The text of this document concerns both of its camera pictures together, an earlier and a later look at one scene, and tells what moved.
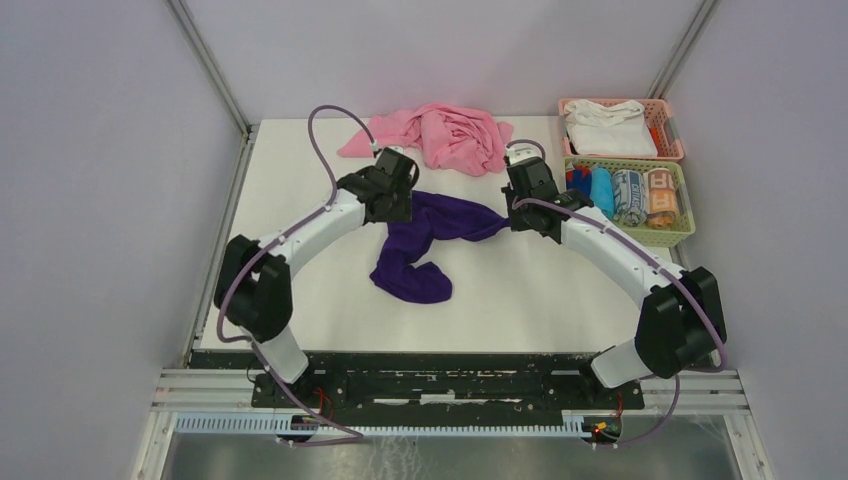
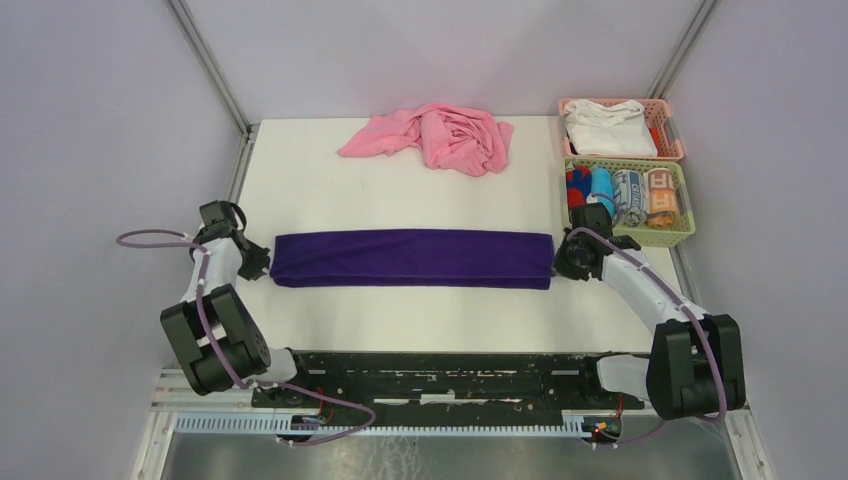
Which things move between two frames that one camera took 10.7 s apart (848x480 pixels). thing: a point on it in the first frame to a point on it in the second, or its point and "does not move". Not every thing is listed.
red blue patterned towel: x=579 y=179 does not move
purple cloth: x=406 y=242 to x=415 y=259
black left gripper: x=402 y=211 to x=260 y=261
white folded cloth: x=614 y=128 does not move
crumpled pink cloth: x=439 y=136 does not move
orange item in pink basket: x=655 y=136 does not move
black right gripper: x=516 y=223 to x=563 y=267
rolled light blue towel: x=601 y=192 does not move
